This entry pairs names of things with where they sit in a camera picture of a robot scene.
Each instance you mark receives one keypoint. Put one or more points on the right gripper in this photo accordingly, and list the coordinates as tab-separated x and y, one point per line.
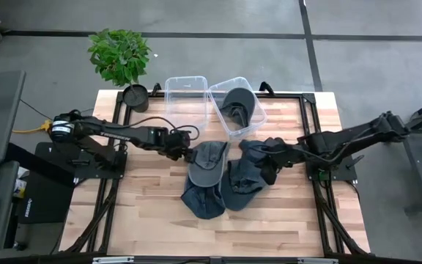
286	154

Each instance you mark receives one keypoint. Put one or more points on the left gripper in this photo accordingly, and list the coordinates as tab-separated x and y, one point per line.
178	146

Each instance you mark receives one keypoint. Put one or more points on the grey baseball cap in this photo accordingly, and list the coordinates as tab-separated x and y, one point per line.
207	165

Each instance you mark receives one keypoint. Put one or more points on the navy blue cap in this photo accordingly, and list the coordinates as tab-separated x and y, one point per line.
251	150

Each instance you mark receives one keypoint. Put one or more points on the dark blue denim cap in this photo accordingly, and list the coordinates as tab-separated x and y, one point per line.
201	203

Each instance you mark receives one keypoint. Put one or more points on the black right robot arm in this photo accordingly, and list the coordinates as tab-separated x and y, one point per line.
361	133

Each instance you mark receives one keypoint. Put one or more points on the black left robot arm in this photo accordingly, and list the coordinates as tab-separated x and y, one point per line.
123	135

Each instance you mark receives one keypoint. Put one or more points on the clear plastic bin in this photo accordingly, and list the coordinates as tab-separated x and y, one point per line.
259	118
185	99

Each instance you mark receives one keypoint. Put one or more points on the black cap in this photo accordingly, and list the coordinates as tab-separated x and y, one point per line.
238	100

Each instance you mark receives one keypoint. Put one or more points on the black table clamp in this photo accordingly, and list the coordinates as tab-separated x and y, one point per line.
156	89
266	87

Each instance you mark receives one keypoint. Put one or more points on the potted green plant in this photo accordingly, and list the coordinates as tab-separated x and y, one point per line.
119	55

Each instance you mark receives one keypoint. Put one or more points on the black box with white print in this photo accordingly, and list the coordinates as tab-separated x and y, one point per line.
46	201

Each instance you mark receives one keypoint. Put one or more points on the white yellow package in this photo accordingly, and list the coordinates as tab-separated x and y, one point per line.
20	183

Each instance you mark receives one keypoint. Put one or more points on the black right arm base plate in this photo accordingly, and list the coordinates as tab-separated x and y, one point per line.
346	172

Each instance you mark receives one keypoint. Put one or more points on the black metal table frame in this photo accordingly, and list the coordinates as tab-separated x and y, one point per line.
288	96

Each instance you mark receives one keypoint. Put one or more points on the silver metal bracket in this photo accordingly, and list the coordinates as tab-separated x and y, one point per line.
317	261
112	260

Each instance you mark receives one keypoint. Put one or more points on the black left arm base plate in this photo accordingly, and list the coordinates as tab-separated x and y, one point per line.
46	154

